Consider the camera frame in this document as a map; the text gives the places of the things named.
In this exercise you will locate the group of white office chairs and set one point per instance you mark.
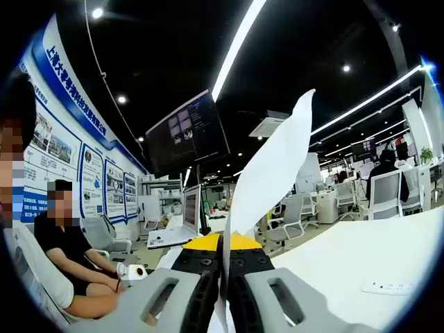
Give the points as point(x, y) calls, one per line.
point(385, 194)

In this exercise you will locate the curved ceiling light strip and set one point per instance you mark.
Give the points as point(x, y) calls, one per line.
point(239, 41)
point(367, 100)

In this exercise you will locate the blue white wall poster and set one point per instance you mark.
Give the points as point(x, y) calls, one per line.
point(86, 166)

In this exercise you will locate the grey office chair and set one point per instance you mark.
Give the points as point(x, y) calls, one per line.
point(100, 232)

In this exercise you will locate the round ceiling spotlights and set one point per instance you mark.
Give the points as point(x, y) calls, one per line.
point(97, 13)

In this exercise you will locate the hanging black display screen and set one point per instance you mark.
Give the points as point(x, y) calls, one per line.
point(363, 150)

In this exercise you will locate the computer monitor on desk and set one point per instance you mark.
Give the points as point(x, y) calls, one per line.
point(190, 211)

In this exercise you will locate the ceiling air conditioner vent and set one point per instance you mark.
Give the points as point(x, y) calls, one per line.
point(268, 125)

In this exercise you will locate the white cloth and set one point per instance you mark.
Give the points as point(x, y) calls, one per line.
point(274, 166)

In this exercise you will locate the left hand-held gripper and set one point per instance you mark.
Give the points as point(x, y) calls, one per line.
point(133, 272)

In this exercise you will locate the large hanging black monitor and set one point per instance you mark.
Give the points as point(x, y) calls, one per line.
point(187, 135)

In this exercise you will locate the white storage shelf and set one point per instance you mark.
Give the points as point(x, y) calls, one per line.
point(159, 197)

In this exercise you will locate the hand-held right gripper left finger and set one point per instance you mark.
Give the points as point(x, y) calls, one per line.
point(194, 263)

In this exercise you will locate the white table socket strip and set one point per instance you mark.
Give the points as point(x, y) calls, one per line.
point(388, 287)

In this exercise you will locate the green potted plant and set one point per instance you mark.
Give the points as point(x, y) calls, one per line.
point(426, 155)

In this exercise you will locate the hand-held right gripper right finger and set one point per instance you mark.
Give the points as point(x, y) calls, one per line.
point(249, 263)

